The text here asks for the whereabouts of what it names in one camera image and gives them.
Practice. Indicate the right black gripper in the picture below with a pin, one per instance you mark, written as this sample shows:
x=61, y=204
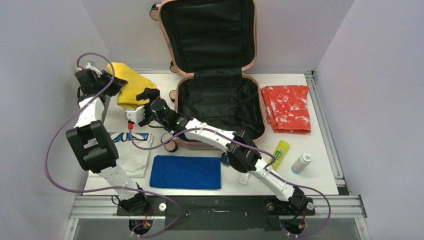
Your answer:
x=150, y=94

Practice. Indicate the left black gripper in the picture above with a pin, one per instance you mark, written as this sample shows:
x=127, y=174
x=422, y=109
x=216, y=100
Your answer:
x=117, y=85

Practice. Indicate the yellow cloth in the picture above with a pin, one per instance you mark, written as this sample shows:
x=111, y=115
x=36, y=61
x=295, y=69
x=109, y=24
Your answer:
x=136, y=84

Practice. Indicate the red white patterned cloth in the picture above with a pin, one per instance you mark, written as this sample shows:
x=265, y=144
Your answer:
x=287, y=108

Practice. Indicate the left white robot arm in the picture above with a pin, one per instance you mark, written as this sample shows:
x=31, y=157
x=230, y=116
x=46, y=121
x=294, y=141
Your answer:
x=93, y=146

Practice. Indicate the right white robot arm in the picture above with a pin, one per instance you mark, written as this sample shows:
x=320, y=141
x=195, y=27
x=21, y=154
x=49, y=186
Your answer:
x=243, y=154

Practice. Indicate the white folded shirt blue print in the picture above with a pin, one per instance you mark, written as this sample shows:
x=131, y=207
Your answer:
x=133, y=151

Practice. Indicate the blue folded towel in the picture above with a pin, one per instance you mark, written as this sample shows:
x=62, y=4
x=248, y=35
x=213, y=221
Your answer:
x=186, y=172

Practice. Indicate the pink open suitcase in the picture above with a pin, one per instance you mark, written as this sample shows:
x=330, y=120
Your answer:
x=212, y=43

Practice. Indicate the round dark blue tin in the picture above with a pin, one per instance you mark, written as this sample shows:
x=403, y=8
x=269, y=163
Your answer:
x=225, y=160

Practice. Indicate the white toothpaste tube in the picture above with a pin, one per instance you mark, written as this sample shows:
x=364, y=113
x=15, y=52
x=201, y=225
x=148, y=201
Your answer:
x=244, y=177

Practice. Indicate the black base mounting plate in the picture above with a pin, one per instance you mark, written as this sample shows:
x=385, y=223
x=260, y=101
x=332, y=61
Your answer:
x=217, y=213

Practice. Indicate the yellow green bottle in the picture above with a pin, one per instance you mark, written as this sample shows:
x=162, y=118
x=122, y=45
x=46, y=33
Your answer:
x=278, y=154

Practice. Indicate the small white teal bottle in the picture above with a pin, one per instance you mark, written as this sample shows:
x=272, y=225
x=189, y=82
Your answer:
x=301, y=163

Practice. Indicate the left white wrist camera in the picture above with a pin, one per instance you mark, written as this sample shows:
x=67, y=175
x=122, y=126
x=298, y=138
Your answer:
x=90, y=67

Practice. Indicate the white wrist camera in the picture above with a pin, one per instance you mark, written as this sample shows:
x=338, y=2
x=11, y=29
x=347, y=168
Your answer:
x=90, y=67
x=135, y=115

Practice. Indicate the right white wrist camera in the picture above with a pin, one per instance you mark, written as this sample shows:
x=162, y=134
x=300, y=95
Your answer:
x=135, y=115

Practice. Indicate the aluminium frame rail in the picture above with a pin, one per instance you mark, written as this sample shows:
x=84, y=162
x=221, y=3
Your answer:
x=96, y=212

